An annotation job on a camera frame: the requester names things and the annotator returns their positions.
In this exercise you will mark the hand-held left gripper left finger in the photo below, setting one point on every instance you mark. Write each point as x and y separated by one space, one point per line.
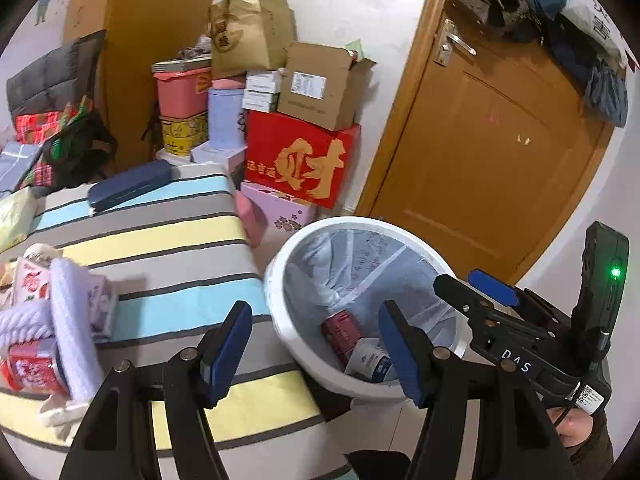
231 346

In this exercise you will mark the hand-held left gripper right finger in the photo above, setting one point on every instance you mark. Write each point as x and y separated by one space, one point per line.
400 355

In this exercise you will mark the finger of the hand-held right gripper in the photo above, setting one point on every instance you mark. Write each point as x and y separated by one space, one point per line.
492 286
460 295

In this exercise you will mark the white plastic bin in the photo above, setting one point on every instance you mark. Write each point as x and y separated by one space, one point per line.
295 320

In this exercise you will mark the person's right forearm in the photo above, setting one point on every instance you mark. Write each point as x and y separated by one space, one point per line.
597 450

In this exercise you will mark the person's right hand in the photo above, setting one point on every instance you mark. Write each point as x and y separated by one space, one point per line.
572 425

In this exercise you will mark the white and blue carton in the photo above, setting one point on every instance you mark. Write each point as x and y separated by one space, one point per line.
367 362

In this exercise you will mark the red drink can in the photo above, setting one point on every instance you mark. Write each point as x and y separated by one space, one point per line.
342 332

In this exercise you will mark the wooden door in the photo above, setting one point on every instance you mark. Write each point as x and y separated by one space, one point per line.
475 160

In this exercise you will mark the small pink white carton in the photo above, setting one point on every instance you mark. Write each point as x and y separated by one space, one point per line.
102 305

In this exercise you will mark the pink floral box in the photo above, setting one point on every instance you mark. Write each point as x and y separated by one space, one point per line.
280 215

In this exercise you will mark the lilac knitted cloth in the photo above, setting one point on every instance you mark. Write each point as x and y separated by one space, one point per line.
67 325

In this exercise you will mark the dark blue case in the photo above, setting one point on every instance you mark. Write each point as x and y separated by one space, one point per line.
130 185

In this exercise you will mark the red cardboard box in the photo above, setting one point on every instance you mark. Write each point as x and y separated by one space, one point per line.
295 160

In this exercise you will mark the yellow patterned box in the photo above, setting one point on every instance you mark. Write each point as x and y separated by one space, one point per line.
182 135

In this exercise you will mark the dark blue hanging clothes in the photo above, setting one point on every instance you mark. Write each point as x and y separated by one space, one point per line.
595 85

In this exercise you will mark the lavender cylindrical container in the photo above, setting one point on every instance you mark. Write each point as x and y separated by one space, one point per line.
225 120

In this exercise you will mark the brown cardboard box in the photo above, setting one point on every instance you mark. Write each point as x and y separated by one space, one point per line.
320 95

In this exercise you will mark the green yellow tissue pack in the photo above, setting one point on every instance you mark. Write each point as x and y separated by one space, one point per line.
15 220

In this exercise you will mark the pink plastic storage box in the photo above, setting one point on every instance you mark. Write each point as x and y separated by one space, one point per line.
180 95

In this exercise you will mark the pink round lid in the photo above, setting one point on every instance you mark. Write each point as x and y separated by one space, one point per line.
229 84

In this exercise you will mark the blue folded cloth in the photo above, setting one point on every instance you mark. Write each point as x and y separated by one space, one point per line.
17 165

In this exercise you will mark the grey flat tray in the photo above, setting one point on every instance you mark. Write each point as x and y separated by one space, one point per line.
180 66

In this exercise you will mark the white printed bag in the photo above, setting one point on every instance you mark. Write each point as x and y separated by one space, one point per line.
600 20

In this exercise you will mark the red plaid cloth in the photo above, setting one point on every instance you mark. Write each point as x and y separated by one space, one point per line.
40 122

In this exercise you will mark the wooden wardrobe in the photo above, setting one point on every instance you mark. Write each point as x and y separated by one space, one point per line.
130 60

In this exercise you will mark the gold paper bag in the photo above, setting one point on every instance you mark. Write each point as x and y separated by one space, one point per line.
250 30

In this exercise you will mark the grey quilted cushion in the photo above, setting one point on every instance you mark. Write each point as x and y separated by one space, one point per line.
45 75

